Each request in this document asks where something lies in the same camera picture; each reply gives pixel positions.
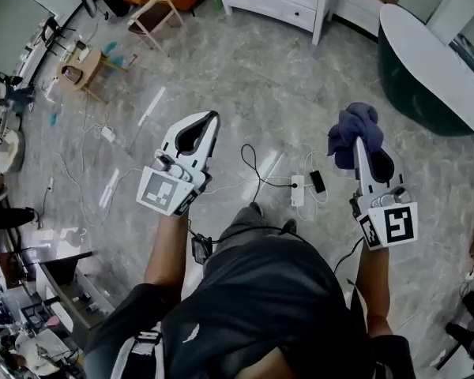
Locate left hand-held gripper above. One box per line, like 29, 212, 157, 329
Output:
136, 110, 222, 218

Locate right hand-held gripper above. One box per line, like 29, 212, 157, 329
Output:
348, 136, 419, 250

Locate dark blue cloth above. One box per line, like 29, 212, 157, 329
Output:
326, 101, 386, 171

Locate dark green sink cabinet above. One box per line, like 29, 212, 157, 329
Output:
377, 3, 474, 138

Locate person's right forearm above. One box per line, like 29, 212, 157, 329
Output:
354, 244, 393, 339

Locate person's left forearm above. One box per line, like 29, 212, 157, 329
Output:
143, 210, 195, 306

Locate black phone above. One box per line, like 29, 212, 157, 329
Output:
309, 169, 327, 195

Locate person's grey trousers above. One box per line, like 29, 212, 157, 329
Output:
216, 203, 298, 254

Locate black waist device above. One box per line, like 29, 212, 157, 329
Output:
190, 232, 214, 267

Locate teal slippers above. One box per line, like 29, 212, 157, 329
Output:
101, 40, 126, 66

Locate small wooden stool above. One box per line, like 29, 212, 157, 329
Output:
56, 47, 130, 105

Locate wooden chair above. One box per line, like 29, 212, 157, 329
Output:
126, 0, 186, 54

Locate black tripod legs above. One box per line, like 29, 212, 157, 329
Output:
445, 289, 474, 367

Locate person's black shirt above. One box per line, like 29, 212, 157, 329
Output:
82, 235, 418, 379

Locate grey open drawer unit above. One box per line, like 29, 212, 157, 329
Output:
34, 250, 116, 333

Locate black cable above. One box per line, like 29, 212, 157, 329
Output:
240, 144, 298, 205

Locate white cable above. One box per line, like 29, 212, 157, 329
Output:
295, 148, 333, 223

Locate white chest strap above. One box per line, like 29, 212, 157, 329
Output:
109, 321, 166, 379

